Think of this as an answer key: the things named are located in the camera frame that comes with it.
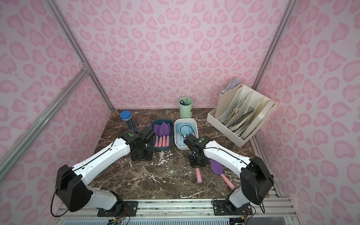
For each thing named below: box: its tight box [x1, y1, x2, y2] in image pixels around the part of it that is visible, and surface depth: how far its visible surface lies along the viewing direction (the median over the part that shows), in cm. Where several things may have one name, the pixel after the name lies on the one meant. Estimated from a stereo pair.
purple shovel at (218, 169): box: [210, 158, 236, 191], surface depth 87 cm
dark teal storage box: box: [163, 119, 174, 151], surface depth 98 cm
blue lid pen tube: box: [120, 110, 136, 130], surface depth 94 cm
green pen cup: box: [178, 96, 194, 119], surface depth 109 cm
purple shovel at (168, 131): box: [165, 122, 172, 148], surface depth 104 cm
